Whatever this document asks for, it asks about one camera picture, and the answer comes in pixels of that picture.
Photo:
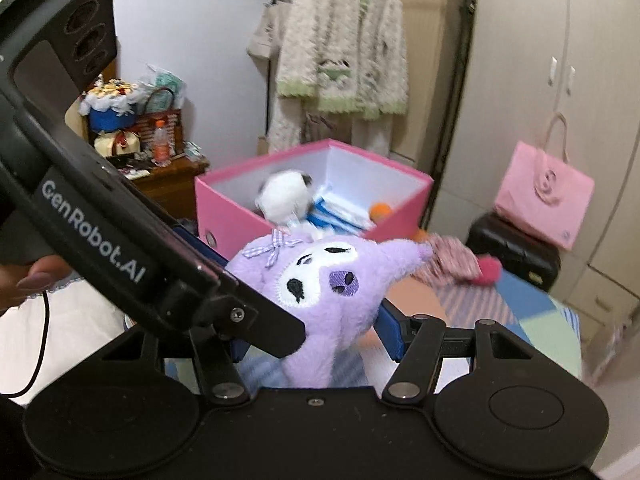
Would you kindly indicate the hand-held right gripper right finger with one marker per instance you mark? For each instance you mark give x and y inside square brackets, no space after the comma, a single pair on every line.
[392,330]

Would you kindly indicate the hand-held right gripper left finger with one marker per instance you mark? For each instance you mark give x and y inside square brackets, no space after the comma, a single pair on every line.
[239,351]

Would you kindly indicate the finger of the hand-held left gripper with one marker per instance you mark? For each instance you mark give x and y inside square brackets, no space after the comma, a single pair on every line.
[200,251]
[265,324]

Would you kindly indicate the pink cardboard box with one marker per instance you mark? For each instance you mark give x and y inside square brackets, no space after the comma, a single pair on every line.
[220,210]

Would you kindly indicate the purple plush toy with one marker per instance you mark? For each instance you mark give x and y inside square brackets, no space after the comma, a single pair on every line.
[320,310]

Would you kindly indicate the white panda plush toy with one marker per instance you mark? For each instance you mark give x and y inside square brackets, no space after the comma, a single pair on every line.
[282,195]

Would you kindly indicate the orange makeup sponge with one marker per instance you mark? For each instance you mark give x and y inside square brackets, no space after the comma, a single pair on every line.
[380,210]

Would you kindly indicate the blue wet wipes pack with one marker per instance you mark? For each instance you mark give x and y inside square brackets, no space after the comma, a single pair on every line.
[335,215]

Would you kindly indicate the person's left hand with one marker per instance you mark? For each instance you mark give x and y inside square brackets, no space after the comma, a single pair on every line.
[35,280]

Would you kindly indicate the wooden nightstand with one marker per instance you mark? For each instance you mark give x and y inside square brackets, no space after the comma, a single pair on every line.
[170,190]

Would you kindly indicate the orange drink bottle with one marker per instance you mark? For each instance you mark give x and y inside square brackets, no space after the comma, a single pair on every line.
[161,142]

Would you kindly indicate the woven basket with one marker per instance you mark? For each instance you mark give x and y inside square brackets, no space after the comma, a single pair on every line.
[150,127]

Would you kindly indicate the pink makeup sponge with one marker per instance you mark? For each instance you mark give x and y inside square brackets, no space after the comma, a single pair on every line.
[489,271]

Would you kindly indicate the clear plastic packet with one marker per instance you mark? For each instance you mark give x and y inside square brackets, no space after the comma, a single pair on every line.
[165,82]

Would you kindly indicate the black suitcase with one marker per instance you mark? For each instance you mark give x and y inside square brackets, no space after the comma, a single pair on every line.
[520,255]

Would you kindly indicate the pink paper bag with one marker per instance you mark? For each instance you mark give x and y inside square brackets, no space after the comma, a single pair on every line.
[545,195]

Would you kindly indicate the fluffy white green jacket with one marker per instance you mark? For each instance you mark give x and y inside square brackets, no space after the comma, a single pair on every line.
[345,35]

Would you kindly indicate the beige wardrobe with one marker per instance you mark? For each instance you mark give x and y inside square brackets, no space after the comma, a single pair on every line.
[525,35]

